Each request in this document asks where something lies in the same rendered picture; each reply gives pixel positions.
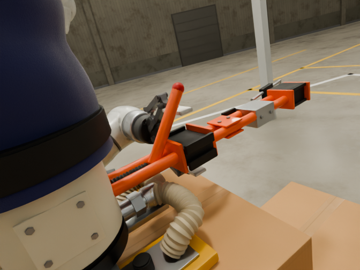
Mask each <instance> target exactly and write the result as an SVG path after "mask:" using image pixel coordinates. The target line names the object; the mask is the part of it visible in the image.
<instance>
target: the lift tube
mask: <svg viewBox="0 0 360 270"><path fill-rule="evenodd" d="M98 109H99V103H98V100H97V97H96V94H95V90H94V88H93V85H92V83H91V81H90V79H89V77H88V75H87V73H86V71H85V70H84V68H83V67H82V65H81V64H80V62H79V61H78V59H77V58H76V56H75V55H74V53H73V52H72V50H71V48H70V46H69V45H68V43H67V41H66V31H65V15H64V7H63V4H62V0H0V151H2V150H5V149H8V148H11V147H14V146H18V145H21V144H24V143H27V142H29V141H32V140H35V139H37V138H40V137H43V136H46V135H48V134H50V133H53V132H55V131H58V130H60V129H63V128H65V127H68V126H70V125H72V124H75V123H77V122H80V121H81V120H83V119H85V118H86V117H88V116H90V115H91V114H92V113H94V112H96V111H97V110H98ZM112 147H113V140H112V138H111V137H110V136H109V138H108V140H107V141H106V142H105V143H104V144H103V145H102V146H101V147H100V148H99V149H98V150H97V151H95V152H94V153H93V154H91V155H90V156H88V157H87V158H85V159H84V160H82V161H81V162H79V163H77V164H76V165H74V166H73V167H71V168H69V169H67V170H65V171H63V172H61V173H59V174H58V175H56V176H54V177H51V178H49V179H47V180H45V181H43V182H41V183H39V184H36V185H33V186H31V187H29V188H26V189H24V190H22V191H19V192H17V193H14V194H11V195H9V196H6V197H3V198H0V214H1V213H4V212H7V211H10V210H12V209H15V208H17V207H20V206H23V205H25V204H27V203H30V202H32V201H35V200H37V199H39V198H42V197H44V196H46V195H48V194H50V193H52V192H54V191H56V190H58V189H60V188H62V187H63V186H65V185H67V184H69V183H71V182H72V181H74V180H75V179H77V178H79V177H80V176H82V175H83V174H85V173H86V172H88V171H89V170H91V169H92V168H93V167H95V166H96V165H97V164H98V163H100V162H101V161H102V160H103V159H104V158H105V157H106V156H107V155H108V153H109V152H110V151H111V149H112Z"/></svg>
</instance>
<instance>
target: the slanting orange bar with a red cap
mask: <svg viewBox="0 0 360 270"><path fill-rule="evenodd" d="M183 92H184V86H183V84H182V83H180V82H176V83H174V84H173V86H172V90H171V93H170V96H169V99H168V102H167V105H166V108H165V111H164V114H163V117H162V120H161V123H160V126H159V129H158V132H157V135H156V138H155V142H154V145H153V148H152V151H151V154H150V156H149V159H148V162H149V163H153V162H155V161H157V160H159V159H161V158H162V155H163V152H164V149H165V146H166V143H167V140H168V137H169V133H170V130H171V127H172V125H173V122H174V119H175V116H176V113H177V109H178V106H179V103H180V101H181V97H182V94H183Z"/></svg>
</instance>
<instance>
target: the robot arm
mask: <svg viewBox="0 0 360 270"><path fill-rule="evenodd" d="M62 4H63V7H64V15H65V31H66V34H68V32H69V27H70V22H71V21H72V20H73V18H74V17H75V15H76V4H75V2H74V0H62ZM167 97H168V93H167V92H164V93H161V94H158V95H156V96H155V97H154V99H153V100H152V101H151V102H150V103H149V105H148V106H146V107H143V110H144V111H142V110H140V109H138V108H136V107H132V106H119V107H116V108H114V109H112V110H111V111H110V112H109V114H108V115H107V119H108V121H109V124H110V127H111V134H110V137H111V138H112V140H113V147H112V149H111V151H110V152H109V153H108V155H107V156H106V157H105V158H104V159H103V160H102V162H103V164H104V167H106V166H107V165H108V164H109V163H110V162H111V161H112V160H113V159H114V158H115V156H116V155H117V154H118V153H119V152H120V151H122V150H123V149H124V148H125V147H127V146H128V145H130V144H132V143H133V142H137V143H140V144H145V143H146V144H154V142H155V138H156V135H157V132H158V129H159V126H160V123H161V120H162V117H163V114H164V111H165V108H166V105H167V102H168V98H167ZM156 108H157V111H156ZM155 111H156V114H155V115H154V112H155ZM191 111H193V108H192V107H185V106H178V109H177V113H176V115H180V116H182V115H185V114H187V113H189V112H191ZM170 169H171V170H172V171H173V172H174V173H175V174H176V175H177V176H178V177H179V176H182V175H183V174H185V173H183V172H181V171H179V170H177V169H175V168H173V167H170ZM188 170H189V166H188ZM205 171H206V168H204V167H202V166H200V167H198V168H196V169H195V170H193V171H190V170H189V172H188V173H187V174H188V175H189V174H191V175H193V176H195V177H197V176H199V175H200V174H202V173H204V172H205Z"/></svg>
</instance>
